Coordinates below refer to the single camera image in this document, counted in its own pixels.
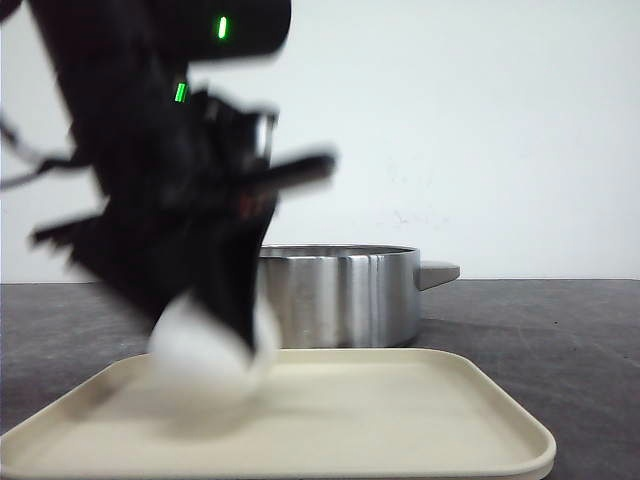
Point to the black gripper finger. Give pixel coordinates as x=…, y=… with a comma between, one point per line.
x=225, y=278
x=147, y=274

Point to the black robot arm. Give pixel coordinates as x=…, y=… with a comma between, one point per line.
x=120, y=59

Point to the stainless steel steamer pot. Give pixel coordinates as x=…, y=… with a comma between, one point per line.
x=348, y=296

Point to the panda bun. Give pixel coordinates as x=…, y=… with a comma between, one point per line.
x=205, y=378

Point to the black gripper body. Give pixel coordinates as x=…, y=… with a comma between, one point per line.
x=179, y=169

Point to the beige rectangular plastic tray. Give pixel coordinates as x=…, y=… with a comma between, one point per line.
x=323, y=414

